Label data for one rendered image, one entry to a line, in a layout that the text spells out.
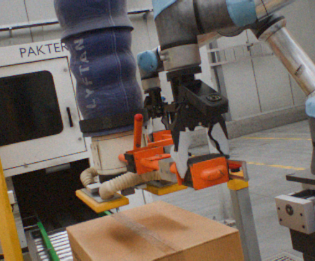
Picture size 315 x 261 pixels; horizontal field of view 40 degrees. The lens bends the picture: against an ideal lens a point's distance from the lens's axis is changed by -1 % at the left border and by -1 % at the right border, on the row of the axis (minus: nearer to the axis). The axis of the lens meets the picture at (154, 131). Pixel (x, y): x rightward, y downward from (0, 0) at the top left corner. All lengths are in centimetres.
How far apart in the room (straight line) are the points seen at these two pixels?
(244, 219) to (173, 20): 117
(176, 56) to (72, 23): 59
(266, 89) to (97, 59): 1084
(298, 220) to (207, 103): 65
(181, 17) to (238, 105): 1073
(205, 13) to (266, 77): 1128
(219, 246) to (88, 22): 75
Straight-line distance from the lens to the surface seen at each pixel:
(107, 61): 131
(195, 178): 81
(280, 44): 152
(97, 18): 133
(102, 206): 125
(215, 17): 83
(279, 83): 1230
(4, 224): 177
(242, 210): 183
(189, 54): 83
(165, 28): 84
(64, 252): 285
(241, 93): 1161
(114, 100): 130
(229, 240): 127
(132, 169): 114
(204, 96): 79
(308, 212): 129
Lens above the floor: 136
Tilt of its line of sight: 4 degrees down
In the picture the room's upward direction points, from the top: 11 degrees counter-clockwise
